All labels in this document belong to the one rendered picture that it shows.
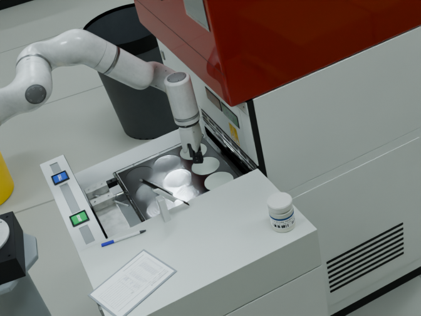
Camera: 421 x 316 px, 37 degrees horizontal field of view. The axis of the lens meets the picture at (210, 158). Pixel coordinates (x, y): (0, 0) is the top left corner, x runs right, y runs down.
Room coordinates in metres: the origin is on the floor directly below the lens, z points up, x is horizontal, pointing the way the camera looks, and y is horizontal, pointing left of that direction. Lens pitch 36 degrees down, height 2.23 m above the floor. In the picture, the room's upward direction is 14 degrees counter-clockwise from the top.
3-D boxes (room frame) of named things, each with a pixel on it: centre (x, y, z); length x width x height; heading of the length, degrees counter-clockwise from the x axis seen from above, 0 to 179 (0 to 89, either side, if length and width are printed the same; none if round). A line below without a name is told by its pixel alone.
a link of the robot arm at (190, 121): (1.72, 0.04, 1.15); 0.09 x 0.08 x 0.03; 161
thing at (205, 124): (1.82, -0.07, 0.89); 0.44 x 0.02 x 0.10; 17
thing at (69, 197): (1.70, 0.49, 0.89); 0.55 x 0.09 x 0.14; 17
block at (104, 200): (1.72, 0.40, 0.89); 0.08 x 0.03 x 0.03; 107
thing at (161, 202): (1.48, 0.16, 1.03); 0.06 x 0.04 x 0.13; 107
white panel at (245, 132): (1.99, -0.03, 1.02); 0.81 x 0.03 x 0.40; 17
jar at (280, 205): (1.32, -0.16, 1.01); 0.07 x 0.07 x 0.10
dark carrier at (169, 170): (1.74, 0.13, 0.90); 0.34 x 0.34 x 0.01; 17
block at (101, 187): (1.80, 0.42, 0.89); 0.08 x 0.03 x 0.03; 107
